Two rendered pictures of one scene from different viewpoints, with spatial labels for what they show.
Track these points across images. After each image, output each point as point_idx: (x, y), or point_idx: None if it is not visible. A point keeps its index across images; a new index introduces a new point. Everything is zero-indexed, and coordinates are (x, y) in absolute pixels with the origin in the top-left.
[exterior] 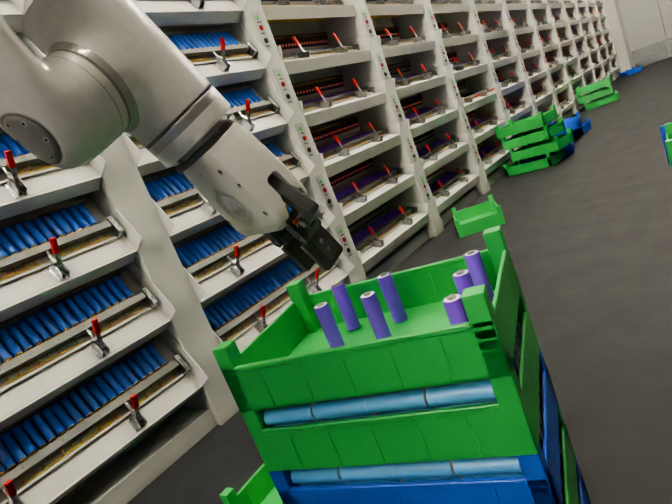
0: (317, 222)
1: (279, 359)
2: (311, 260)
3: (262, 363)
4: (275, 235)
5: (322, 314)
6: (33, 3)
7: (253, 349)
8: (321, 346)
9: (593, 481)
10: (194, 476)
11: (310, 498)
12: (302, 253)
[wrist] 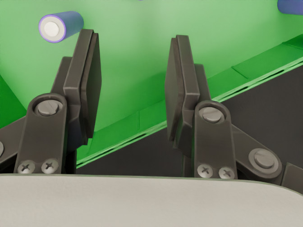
0: (239, 130)
1: (120, 147)
2: (99, 70)
3: (97, 158)
4: (74, 169)
5: (66, 37)
6: None
7: (2, 124)
8: (20, 16)
9: None
10: None
11: None
12: (96, 92)
